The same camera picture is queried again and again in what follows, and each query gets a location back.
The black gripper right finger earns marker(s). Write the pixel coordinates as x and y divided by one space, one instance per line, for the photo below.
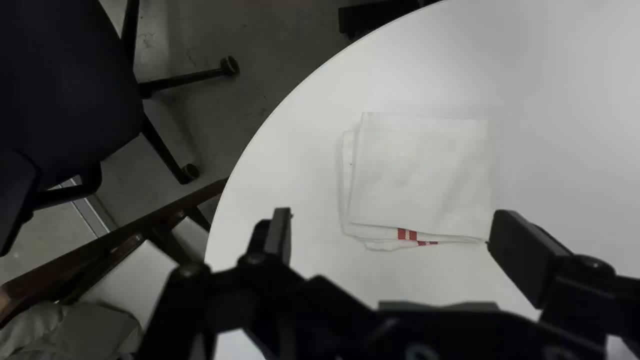
533 257

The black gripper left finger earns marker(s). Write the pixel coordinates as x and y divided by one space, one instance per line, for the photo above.
271 241

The white cloth with red stripes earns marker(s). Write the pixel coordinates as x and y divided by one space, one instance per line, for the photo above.
415 181

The grey bag on floor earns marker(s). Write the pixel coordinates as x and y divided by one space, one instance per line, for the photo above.
70 332

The dark blue office chair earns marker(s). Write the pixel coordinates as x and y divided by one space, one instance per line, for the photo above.
69 98

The brown wooden chair frame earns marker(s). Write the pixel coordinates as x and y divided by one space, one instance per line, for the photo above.
73 275

